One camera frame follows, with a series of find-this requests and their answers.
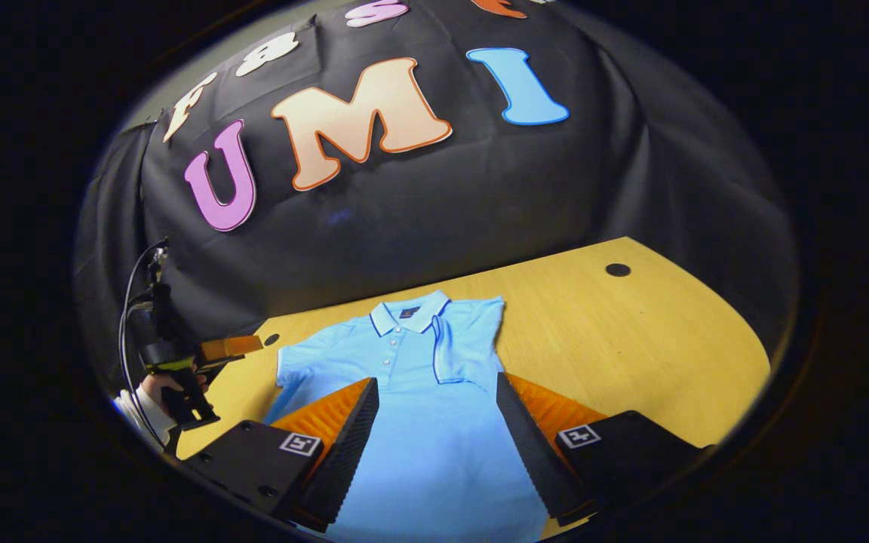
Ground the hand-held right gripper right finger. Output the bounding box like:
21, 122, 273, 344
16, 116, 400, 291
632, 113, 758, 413
496, 371, 714, 528

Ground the light blue polo T-shirt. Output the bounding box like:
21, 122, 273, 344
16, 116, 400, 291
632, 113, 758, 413
263, 290, 550, 543

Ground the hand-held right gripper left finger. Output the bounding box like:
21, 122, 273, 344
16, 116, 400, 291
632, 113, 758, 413
182, 377, 380, 533

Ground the black backdrop cloth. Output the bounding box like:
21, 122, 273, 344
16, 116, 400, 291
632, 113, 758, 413
75, 0, 799, 394

